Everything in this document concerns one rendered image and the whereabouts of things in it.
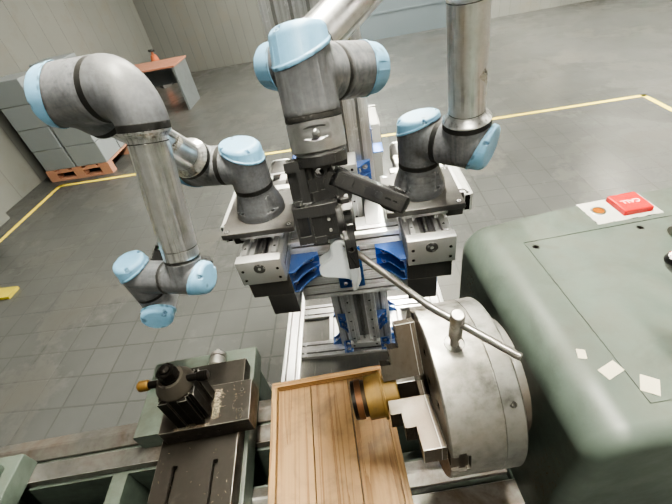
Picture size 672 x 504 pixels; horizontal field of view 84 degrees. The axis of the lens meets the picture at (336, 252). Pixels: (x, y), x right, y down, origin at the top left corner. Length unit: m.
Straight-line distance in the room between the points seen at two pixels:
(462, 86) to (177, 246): 0.70
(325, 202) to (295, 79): 0.15
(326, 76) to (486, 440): 0.58
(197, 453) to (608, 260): 0.92
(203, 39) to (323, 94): 8.96
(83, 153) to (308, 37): 5.11
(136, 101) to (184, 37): 8.77
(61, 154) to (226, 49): 4.79
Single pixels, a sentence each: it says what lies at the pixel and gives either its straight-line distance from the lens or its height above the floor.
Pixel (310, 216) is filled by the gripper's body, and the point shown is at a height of 1.51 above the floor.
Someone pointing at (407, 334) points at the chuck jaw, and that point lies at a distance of 0.75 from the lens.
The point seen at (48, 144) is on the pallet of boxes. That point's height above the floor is 0.46.
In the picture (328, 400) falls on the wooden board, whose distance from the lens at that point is 1.04.
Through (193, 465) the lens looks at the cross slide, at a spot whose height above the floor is 0.97.
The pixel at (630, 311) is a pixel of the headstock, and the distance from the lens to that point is 0.77.
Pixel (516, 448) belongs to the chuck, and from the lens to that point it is 0.73.
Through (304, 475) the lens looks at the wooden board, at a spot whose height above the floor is 0.88.
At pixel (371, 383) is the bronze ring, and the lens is 0.77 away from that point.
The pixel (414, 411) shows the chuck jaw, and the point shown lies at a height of 1.11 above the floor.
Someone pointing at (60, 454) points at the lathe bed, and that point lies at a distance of 1.35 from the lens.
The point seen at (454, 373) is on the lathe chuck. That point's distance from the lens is 0.66.
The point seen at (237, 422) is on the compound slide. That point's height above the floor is 1.01.
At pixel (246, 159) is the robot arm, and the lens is 1.08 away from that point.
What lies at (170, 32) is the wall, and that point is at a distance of 9.62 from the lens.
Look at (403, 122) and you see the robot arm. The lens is 1.05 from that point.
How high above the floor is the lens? 1.78
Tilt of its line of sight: 40 degrees down
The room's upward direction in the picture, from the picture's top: 12 degrees counter-clockwise
